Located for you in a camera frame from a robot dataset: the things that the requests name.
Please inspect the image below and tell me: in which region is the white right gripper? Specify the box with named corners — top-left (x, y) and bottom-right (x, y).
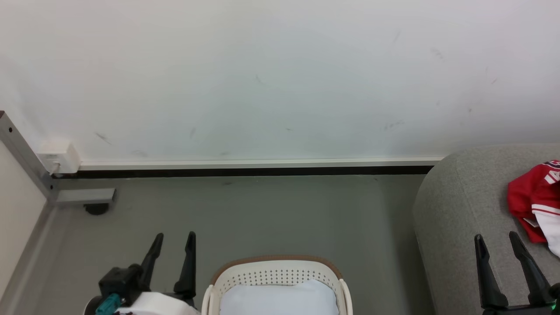
top-left (474, 231), bottom-right (560, 315)

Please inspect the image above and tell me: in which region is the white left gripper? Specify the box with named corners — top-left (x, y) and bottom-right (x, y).
top-left (115, 231), bottom-right (200, 315)

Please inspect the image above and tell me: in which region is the red and white jersey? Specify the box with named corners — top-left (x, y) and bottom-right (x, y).
top-left (507, 159), bottom-right (560, 258)

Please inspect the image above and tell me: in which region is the grey upholstered seat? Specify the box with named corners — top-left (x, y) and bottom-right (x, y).
top-left (412, 144), bottom-right (560, 315)

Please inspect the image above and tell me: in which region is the white laundry basket brown rim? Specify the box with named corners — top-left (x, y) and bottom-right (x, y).
top-left (201, 255), bottom-right (354, 315)

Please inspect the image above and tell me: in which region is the pale white cloth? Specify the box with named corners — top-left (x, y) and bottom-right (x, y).
top-left (220, 279), bottom-right (340, 315)

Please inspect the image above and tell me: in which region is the white and black baseboard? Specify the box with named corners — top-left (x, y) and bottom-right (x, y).
top-left (52, 157), bottom-right (445, 179)

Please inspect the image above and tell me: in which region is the teal cable connector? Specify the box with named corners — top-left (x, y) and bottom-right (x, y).
top-left (94, 293), bottom-right (122, 315)

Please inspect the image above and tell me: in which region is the white wall outlet box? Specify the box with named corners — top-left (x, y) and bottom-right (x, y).
top-left (38, 140), bottom-right (81, 175)

